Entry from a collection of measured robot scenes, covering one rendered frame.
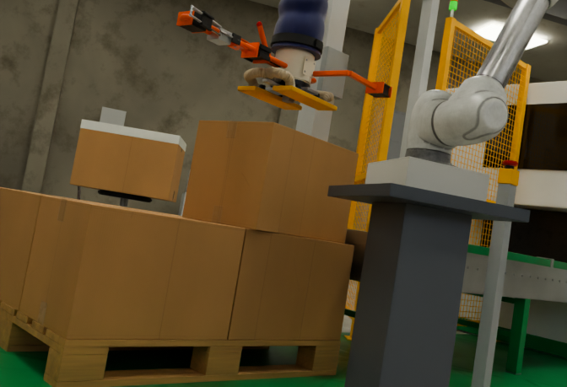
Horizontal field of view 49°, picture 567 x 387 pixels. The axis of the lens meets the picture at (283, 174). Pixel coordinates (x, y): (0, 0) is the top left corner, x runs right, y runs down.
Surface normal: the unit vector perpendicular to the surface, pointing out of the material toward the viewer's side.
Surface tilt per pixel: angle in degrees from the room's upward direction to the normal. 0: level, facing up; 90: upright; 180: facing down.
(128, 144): 90
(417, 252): 90
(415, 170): 90
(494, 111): 94
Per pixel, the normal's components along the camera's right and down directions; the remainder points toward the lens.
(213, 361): 0.66, 0.04
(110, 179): 0.06, -0.07
